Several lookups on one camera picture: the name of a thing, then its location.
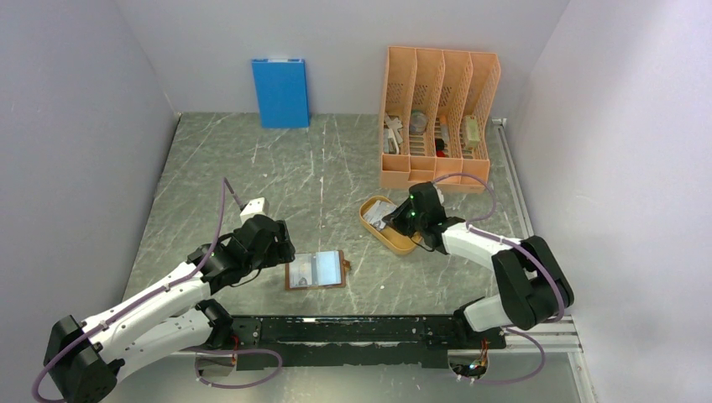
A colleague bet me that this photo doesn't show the brown leather card holder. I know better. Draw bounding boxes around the brown leather card holder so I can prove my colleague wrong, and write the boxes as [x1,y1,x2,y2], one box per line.
[285,250,351,291]

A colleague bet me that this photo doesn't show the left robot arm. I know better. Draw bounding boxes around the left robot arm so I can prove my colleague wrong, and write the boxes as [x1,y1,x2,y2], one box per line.
[32,214,296,402]

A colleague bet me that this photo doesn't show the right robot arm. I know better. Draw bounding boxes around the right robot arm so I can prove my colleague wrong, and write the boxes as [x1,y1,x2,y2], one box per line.
[383,182,574,348]

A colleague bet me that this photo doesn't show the orange oval tray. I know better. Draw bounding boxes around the orange oval tray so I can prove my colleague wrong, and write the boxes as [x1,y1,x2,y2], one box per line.
[359,196,422,255]

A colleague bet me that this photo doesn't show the red orange item in organizer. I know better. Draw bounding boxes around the red orange item in organizer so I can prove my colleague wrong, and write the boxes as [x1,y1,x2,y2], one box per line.
[434,114,449,158]

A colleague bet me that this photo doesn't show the green eraser in organizer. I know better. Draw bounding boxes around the green eraser in organizer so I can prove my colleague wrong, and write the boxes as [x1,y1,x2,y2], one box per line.
[463,115,481,149]

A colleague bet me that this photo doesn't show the white parts in organizer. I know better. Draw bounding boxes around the white parts in organizer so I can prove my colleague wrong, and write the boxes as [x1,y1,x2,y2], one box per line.
[383,114,406,154]

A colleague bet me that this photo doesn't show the grey round item in organizer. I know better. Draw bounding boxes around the grey round item in organizer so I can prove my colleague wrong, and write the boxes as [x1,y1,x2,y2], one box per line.
[409,110,428,135]

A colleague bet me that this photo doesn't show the orange desk file organizer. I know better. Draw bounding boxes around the orange desk file organizer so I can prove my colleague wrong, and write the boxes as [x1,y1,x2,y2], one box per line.
[379,46,500,193]

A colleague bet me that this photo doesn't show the blue box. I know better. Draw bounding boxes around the blue box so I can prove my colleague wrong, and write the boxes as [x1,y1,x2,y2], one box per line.
[251,59,310,128]

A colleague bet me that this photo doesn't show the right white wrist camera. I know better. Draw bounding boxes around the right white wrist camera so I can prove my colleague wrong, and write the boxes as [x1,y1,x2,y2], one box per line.
[435,186,444,205]

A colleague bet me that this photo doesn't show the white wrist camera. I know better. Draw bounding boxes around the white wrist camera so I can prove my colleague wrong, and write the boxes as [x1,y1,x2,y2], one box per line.
[240,197,270,220]
[435,186,444,205]

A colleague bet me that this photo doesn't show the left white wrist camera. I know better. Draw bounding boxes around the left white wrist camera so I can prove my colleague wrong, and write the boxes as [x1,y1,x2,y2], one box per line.
[240,197,270,220]

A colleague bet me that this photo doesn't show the black base frame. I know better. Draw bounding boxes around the black base frame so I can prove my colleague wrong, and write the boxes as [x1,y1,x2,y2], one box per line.
[198,314,506,370]

